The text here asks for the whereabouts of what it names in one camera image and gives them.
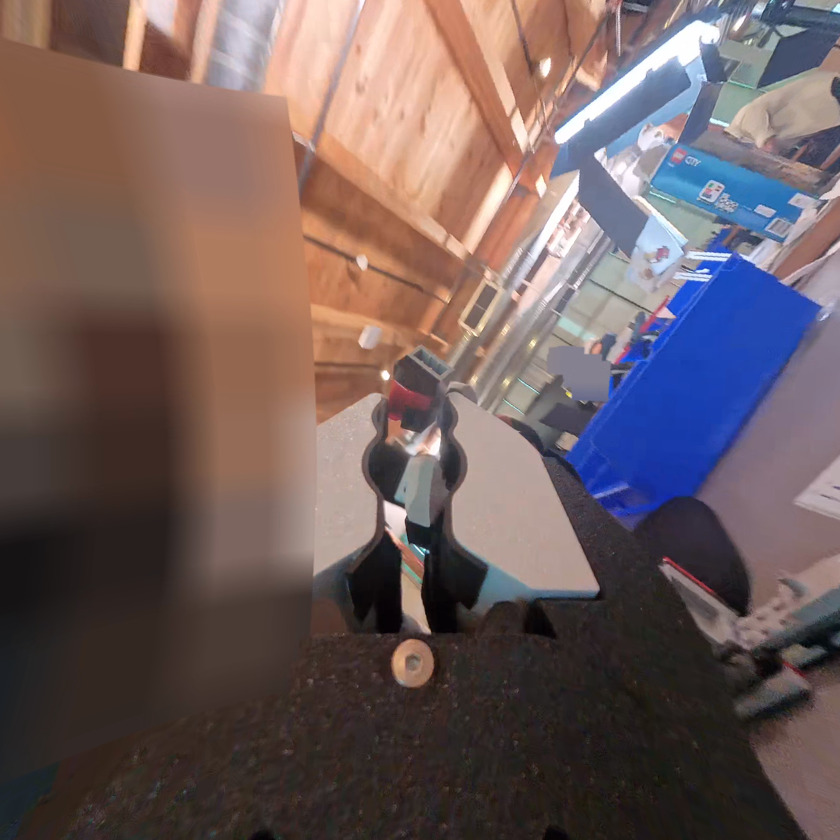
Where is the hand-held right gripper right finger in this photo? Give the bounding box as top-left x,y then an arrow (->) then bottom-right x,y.
422,391 -> 602,632

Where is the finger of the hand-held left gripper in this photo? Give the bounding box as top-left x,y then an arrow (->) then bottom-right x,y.
395,451 -> 452,547

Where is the grey desk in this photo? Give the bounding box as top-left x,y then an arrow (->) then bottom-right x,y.
696,259 -> 840,840

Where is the beige cloth cover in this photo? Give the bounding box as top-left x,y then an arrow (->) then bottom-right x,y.
727,66 -> 840,153

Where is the black light flag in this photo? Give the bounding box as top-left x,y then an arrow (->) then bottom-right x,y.
554,62 -> 691,178
577,167 -> 652,258

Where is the white paper sheet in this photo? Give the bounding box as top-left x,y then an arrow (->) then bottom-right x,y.
794,453 -> 840,521

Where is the white printed sheet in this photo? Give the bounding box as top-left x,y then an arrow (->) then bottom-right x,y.
626,215 -> 690,293

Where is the small red black brick assembly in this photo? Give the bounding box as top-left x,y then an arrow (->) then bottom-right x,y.
386,346 -> 455,435

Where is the studio light bar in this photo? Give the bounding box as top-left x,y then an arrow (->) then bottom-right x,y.
553,18 -> 723,147

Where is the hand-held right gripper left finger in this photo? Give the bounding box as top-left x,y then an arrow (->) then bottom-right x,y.
314,392 -> 403,634

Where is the white air vent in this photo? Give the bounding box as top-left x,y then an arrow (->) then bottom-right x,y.
458,279 -> 508,337

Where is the silver air duct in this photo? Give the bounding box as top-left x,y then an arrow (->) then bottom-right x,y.
209,0 -> 286,89

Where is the open instruction booklet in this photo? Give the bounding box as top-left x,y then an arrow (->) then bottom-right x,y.
659,554 -> 840,723

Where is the blue toy set box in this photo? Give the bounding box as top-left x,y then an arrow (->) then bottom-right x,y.
648,125 -> 829,245

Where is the blue plastic bin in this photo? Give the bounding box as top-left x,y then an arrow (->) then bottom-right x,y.
566,252 -> 823,521

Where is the black honeycomb pouch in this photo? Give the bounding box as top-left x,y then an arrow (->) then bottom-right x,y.
640,495 -> 753,619

